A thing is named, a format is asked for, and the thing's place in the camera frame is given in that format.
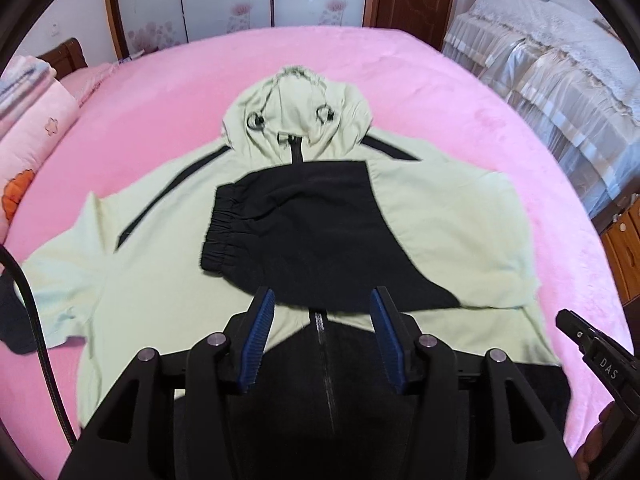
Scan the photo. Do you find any pink quilt with orange flower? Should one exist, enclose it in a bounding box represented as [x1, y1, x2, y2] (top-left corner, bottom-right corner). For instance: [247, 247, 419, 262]
[0, 77, 81, 242]

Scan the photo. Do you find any light green black hoodie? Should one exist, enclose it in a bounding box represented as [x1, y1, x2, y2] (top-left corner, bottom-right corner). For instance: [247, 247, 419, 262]
[22, 64, 574, 461]

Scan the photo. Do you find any wooden headboard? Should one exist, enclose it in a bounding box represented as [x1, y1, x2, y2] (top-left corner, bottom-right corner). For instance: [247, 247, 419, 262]
[37, 37, 91, 81]

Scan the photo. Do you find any pink pillow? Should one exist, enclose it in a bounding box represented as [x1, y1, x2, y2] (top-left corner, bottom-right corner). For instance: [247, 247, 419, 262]
[64, 62, 127, 107]

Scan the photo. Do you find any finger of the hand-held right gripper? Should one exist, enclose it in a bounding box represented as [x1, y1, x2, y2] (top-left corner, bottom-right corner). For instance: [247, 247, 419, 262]
[555, 309, 609, 362]

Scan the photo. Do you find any white lace covered bed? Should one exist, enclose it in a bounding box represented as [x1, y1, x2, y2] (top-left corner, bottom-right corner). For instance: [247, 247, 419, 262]
[442, 0, 640, 217]

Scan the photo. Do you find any pink bed blanket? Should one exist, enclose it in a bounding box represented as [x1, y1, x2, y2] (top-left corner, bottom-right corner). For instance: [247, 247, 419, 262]
[0, 25, 632, 463]

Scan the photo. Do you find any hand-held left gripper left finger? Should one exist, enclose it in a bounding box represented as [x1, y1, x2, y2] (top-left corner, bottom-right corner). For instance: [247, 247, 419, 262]
[59, 287, 276, 480]

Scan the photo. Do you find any dark cloth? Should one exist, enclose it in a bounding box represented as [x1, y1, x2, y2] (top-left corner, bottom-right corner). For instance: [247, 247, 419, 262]
[0, 269, 39, 357]

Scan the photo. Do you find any person's right hand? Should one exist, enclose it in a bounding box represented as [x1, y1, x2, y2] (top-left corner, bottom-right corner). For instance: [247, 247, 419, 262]
[572, 402, 635, 480]

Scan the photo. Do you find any striped folded blanket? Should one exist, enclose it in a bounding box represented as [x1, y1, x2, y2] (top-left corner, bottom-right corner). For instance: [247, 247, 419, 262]
[0, 55, 59, 126]

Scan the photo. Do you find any wooden cabinet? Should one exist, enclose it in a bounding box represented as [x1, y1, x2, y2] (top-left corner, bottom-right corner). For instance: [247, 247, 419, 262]
[599, 194, 640, 307]

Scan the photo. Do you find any black cable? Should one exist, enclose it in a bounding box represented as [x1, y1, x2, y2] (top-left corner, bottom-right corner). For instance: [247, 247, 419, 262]
[0, 244, 79, 452]

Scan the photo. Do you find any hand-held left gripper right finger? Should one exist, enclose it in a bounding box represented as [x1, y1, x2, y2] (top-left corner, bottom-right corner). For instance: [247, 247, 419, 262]
[369, 286, 577, 480]

